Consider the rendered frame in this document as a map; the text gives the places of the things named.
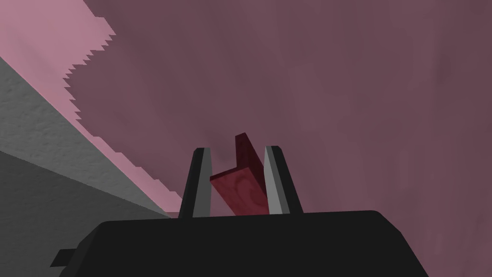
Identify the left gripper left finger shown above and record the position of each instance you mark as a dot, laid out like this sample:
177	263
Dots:
200	184

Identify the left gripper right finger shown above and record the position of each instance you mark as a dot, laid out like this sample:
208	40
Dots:
278	184

